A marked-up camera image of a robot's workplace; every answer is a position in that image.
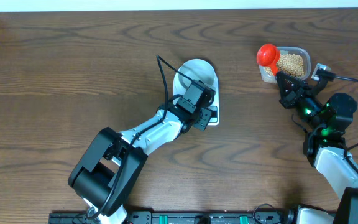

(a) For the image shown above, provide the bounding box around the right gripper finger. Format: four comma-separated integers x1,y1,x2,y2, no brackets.
276,74,291,99
277,72,306,90

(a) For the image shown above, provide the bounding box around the red measuring scoop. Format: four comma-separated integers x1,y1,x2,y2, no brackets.
257,44,280,76

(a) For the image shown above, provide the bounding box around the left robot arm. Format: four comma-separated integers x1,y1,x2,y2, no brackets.
68,88,216,223

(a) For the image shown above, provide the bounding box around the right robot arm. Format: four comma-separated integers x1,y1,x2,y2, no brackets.
275,69,358,223

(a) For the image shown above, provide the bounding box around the light blue bowl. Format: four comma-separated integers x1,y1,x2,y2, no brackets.
173,59,218,95

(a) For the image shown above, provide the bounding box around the white digital kitchen scale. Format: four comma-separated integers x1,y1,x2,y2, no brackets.
172,58,220,126

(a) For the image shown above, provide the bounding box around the pile of soybeans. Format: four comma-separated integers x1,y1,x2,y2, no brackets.
277,54,305,77

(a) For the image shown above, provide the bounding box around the clear plastic container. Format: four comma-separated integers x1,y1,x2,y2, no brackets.
259,46,311,84

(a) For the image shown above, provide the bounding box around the left black cable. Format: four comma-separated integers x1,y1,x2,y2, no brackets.
85,54,204,220

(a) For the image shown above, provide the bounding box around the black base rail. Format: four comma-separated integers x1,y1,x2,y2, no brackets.
48,208,295,224

